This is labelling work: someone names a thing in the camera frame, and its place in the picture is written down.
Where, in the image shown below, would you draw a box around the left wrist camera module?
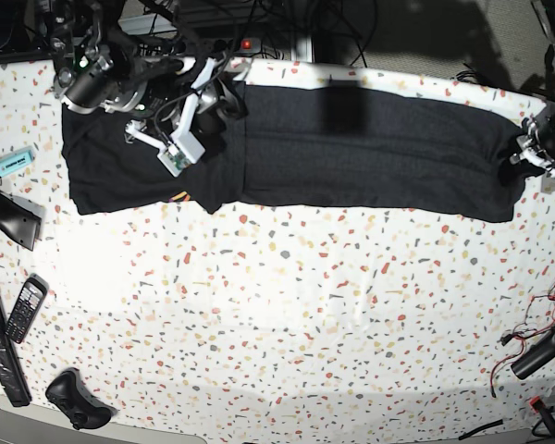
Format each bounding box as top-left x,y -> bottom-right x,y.
541,173 -> 555,194

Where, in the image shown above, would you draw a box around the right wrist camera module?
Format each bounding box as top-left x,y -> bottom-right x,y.
157,131 -> 205,178

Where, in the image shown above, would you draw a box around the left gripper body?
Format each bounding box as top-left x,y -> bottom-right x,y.
499,113 -> 555,185

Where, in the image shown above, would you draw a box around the long black bar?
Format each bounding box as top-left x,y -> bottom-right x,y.
0,298 -> 31,408

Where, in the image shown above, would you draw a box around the black game controller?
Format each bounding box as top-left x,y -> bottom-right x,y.
45,368 -> 114,430

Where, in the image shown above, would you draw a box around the red handled tool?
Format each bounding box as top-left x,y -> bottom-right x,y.
530,397 -> 555,439

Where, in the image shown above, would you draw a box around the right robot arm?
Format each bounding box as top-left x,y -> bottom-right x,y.
45,1 -> 245,163

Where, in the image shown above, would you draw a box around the black T-shirt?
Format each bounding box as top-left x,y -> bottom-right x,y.
62,84 -> 541,223

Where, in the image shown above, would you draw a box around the red and black wires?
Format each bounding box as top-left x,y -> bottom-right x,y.
489,263 -> 555,399

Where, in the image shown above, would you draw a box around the black cylinder tool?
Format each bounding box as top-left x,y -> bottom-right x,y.
511,327 -> 555,380

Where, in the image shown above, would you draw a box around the teal highlighter marker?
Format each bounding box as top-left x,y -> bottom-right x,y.
0,147 -> 34,179

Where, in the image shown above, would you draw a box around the terrazzo pattern table cloth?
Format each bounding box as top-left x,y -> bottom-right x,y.
0,61 -> 555,443

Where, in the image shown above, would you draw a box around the black handheld scanner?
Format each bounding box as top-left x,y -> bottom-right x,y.
0,191 -> 46,251

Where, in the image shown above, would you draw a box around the black cable strip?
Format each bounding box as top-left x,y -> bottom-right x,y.
458,419 -> 504,441

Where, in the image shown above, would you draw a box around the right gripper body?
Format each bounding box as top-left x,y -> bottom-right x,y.
105,56 -> 246,153

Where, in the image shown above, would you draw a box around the black power strip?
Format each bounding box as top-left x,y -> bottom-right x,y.
183,37 -> 262,56

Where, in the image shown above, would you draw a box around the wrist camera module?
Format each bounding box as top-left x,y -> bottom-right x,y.
541,173 -> 555,194
157,131 -> 205,178

